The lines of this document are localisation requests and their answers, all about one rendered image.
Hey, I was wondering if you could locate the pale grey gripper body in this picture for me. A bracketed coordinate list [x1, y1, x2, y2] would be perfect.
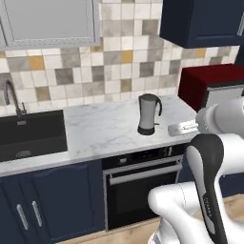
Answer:
[167, 119, 200, 137]

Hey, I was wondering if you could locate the grey electric kettle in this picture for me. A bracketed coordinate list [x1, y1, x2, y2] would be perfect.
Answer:
[136, 92, 164, 136]

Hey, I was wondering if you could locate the red microwave oven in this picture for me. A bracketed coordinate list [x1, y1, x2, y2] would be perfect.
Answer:
[177, 63, 244, 112]

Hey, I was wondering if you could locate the black built-in oven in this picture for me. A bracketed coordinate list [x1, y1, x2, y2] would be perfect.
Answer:
[101, 143, 189, 232]

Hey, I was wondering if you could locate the navy base cupboard door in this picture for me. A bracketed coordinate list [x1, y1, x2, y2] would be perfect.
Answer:
[18, 159, 106, 244]
[0, 175, 49, 244]

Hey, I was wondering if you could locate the black sink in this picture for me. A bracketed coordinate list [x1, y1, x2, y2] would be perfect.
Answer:
[0, 109, 69, 163]

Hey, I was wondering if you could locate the dark metal tap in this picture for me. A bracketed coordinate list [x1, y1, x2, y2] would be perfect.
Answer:
[4, 79, 29, 117]

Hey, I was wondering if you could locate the grey framed window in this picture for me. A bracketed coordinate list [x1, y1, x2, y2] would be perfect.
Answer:
[0, 0, 102, 51]

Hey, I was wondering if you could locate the silver oven door handle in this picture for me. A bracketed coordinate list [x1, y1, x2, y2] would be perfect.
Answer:
[109, 161, 184, 187]

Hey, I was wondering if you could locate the navy wall cupboard door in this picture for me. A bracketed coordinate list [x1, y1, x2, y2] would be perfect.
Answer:
[159, 0, 244, 50]

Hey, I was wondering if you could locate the silver wall cupboard handle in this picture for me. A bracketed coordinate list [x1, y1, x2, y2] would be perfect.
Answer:
[236, 11, 244, 37]

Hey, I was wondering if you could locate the silver base cupboard handle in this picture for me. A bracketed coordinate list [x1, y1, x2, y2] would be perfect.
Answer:
[15, 203, 30, 232]
[30, 199, 44, 229]

